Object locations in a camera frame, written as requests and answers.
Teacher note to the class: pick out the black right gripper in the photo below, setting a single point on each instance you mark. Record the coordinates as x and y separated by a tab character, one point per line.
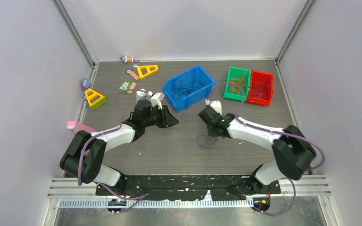
211	133

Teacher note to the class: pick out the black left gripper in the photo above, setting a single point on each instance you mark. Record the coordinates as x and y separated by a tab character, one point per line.
167	119

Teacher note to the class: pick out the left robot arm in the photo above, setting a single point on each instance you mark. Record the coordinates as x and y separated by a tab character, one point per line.
84	155

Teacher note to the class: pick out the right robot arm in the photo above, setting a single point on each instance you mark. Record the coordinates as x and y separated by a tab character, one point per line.
292	151

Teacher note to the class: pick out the blue plastic bin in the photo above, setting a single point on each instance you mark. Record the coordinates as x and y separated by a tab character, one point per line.
188	88

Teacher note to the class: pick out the green plastic bin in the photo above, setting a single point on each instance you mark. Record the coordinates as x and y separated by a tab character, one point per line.
238	84

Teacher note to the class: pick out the wooden block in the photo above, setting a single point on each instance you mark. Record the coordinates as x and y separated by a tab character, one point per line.
131	87

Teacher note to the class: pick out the red plastic bin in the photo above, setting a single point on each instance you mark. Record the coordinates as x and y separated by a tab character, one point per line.
261	88

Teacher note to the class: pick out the green toy block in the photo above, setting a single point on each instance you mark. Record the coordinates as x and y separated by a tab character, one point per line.
125	85

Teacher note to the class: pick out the yellow triangle toy far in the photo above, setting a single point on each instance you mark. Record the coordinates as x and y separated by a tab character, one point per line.
146	70

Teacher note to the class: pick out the yellow triangle toy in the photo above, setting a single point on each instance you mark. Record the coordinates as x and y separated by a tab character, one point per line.
146	70
94	98

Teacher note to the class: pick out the small figurine toy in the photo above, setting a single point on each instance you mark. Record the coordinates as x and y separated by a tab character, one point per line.
126	59

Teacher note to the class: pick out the yellow triangle toy near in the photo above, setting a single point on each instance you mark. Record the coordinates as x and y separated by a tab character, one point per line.
94	98

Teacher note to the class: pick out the pink metronome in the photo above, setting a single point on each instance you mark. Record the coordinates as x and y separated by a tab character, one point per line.
73	127

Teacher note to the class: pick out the purple round toy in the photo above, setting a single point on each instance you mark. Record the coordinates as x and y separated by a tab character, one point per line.
86	84

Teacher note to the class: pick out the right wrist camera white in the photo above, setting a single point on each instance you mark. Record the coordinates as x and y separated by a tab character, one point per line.
216	105

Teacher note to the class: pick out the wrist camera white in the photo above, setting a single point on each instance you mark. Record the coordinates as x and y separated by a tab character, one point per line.
216	105
155	99

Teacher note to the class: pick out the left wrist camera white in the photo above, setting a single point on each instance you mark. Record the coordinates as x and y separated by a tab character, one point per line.
155	99

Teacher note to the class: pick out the tan strip with ring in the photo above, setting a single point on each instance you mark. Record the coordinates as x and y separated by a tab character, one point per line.
132	74

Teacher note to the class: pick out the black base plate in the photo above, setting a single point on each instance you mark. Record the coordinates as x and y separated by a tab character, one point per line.
184	187

